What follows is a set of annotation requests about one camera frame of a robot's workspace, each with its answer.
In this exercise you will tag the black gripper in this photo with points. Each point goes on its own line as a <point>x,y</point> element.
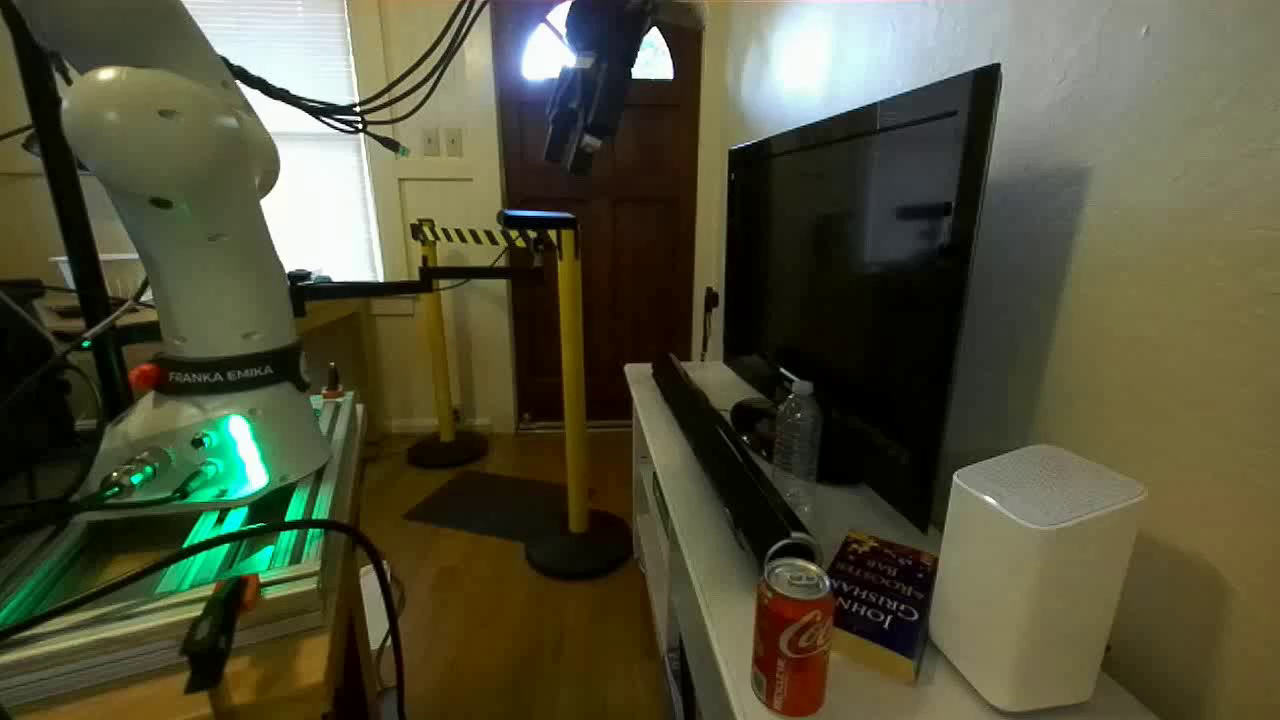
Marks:
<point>589,93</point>

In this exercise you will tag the metal robot base platform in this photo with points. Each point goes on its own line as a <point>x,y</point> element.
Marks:
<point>108,592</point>

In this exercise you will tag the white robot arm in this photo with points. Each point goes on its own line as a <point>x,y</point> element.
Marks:
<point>158,119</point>

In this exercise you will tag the dark wooden door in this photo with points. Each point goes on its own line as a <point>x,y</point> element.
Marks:
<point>635,208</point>

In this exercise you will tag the black flat screen television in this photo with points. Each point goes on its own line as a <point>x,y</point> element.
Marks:
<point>849,248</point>

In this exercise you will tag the clear plastic water bottle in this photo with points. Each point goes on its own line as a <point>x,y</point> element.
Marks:
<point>799,431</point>

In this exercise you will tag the dark floor mat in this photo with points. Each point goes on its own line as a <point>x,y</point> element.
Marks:
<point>494,504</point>

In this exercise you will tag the long black soundbar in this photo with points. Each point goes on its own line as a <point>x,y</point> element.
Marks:
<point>757,513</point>

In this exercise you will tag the black vertical pole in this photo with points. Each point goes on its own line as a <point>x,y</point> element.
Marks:
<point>68,208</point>

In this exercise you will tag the blue paperback book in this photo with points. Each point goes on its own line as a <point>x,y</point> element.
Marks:
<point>880,601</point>

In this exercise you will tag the red cola can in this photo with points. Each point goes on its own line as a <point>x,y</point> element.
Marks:
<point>790,650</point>

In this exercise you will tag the orange black clamp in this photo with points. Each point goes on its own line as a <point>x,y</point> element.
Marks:
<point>213,632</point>

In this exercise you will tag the far yellow stanchion post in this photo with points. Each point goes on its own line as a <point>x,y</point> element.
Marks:
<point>451,446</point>

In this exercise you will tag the yellow stanchion post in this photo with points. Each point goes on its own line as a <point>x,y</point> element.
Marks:
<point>589,542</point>
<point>451,446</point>

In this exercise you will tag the near yellow stanchion post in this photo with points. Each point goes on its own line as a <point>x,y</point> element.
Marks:
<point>589,542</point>

